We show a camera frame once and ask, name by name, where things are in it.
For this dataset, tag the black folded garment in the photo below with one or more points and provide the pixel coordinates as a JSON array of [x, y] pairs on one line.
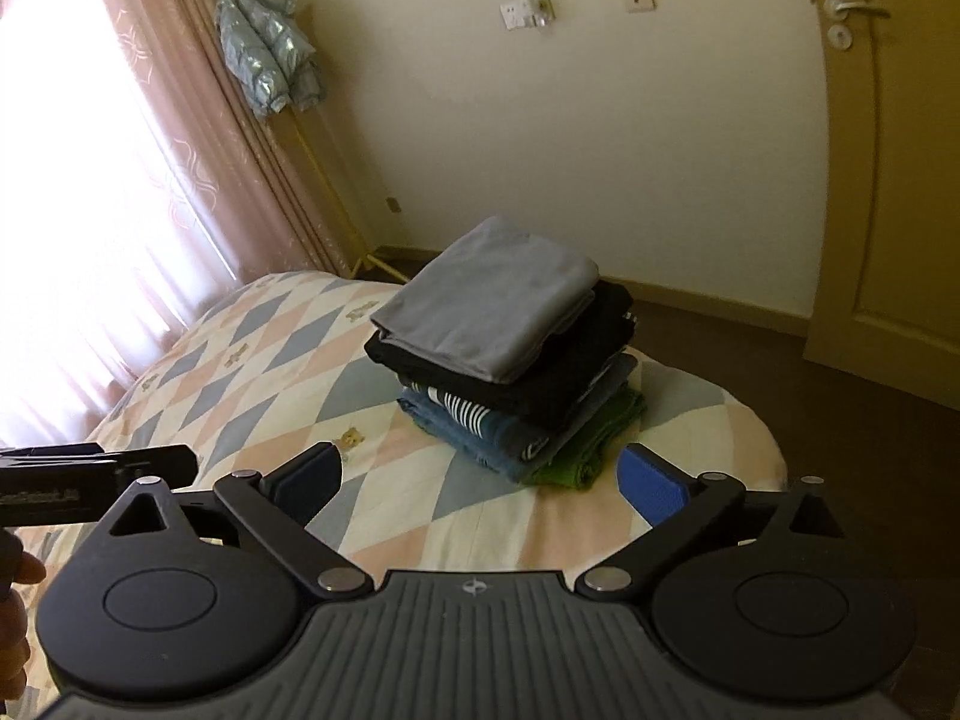
[[548, 391]]

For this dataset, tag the pink curtain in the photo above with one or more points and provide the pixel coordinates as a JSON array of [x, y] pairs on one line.
[[138, 188]]

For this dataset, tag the grey garment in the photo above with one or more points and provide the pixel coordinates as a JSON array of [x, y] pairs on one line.
[[484, 306]]

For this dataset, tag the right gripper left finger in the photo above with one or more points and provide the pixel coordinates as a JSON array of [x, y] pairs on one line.
[[275, 509]]

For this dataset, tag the beige wooden door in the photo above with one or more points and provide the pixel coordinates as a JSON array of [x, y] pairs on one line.
[[886, 307]]

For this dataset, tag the green folded garment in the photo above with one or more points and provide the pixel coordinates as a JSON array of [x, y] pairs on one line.
[[579, 462]]

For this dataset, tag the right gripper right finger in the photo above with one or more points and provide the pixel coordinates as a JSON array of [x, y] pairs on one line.
[[685, 514]]

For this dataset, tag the checkered pastel quilt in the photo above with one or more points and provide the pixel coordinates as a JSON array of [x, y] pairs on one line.
[[280, 365]]

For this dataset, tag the person's left hand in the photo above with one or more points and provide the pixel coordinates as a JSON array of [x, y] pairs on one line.
[[25, 569]]

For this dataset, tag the striped folded garment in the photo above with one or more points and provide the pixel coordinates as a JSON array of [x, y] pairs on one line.
[[495, 436]]

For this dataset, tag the silver door handle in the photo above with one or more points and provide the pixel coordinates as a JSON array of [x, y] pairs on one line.
[[841, 10]]

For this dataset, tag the light blue puffer jacket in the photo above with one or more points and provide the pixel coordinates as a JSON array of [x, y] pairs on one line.
[[267, 53]]

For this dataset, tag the white wall socket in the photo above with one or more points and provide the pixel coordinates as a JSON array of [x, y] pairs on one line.
[[527, 14]]

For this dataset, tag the blue folded garment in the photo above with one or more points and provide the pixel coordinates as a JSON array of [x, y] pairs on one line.
[[514, 472]]

